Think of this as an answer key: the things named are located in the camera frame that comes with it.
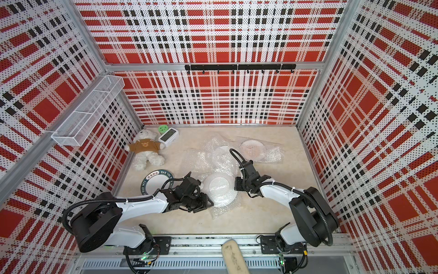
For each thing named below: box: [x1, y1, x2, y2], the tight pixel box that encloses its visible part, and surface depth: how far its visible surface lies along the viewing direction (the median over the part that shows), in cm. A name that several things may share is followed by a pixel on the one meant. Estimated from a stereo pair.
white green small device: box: [158, 127, 180, 148], surface depth 111 cm
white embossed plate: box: [211, 145, 241, 172], surface depth 99 cm
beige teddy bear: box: [126, 129, 166, 171], surface depth 101 cm
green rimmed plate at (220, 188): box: [200, 172, 239, 208], surface depth 90 cm
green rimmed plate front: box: [140, 170, 174, 196], surface depth 97 cm
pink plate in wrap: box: [239, 139, 267, 162], surface depth 110 cm
